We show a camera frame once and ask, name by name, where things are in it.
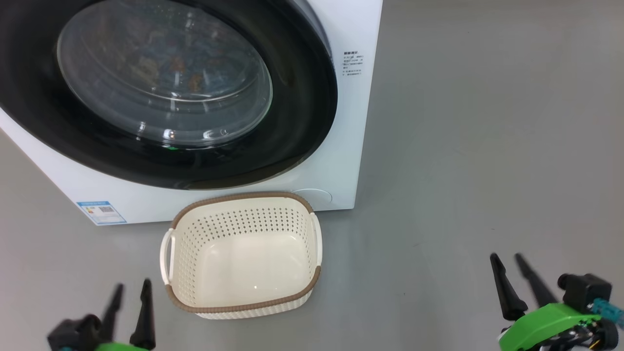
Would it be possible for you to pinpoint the black round glass washer door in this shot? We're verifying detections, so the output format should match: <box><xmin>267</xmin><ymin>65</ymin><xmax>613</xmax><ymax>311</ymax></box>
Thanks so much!
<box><xmin>0</xmin><ymin>0</ymin><xmax>339</xmax><ymax>191</ymax></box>

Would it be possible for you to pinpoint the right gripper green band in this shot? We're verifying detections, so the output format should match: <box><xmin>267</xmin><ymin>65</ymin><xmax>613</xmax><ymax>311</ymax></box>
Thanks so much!
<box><xmin>490</xmin><ymin>253</ymin><xmax>620</xmax><ymax>351</ymax></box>

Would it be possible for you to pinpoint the teal right cable connector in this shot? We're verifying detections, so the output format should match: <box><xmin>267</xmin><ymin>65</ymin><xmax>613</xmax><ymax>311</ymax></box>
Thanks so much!
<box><xmin>590</xmin><ymin>298</ymin><xmax>624</xmax><ymax>325</ymax></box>

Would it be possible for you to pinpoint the white front-load washing machine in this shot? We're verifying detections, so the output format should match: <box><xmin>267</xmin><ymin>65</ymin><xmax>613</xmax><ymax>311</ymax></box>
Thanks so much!
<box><xmin>0</xmin><ymin>0</ymin><xmax>384</xmax><ymax>226</ymax></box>

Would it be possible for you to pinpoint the cream perforated basket brown rim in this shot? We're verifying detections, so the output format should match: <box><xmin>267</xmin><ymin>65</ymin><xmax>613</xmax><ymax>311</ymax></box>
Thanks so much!
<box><xmin>159</xmin><ymin>191</ymin><xmax>323</xmax><ymax>320</ymax></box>

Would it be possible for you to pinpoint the round white filter cover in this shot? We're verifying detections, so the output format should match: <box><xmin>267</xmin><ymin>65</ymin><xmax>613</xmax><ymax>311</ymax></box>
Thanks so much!
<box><xmin>291</xmin><ymin>188</ymin><xmax>333</xmax><ymax>208</ymax></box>

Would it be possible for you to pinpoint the blue energy label sticker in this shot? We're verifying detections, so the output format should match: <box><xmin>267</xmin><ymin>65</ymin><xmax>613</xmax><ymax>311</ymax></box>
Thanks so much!
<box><xmin>76</xmin><ymin>200</ymin><xmax>127</xmax><ymax>225</ymax></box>

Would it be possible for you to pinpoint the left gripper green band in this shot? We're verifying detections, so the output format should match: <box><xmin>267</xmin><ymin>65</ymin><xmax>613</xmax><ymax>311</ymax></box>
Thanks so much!
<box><xmin>95</xmin><ymin>279</ymin><xmax>156</xmax><ymax>351</ymax></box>

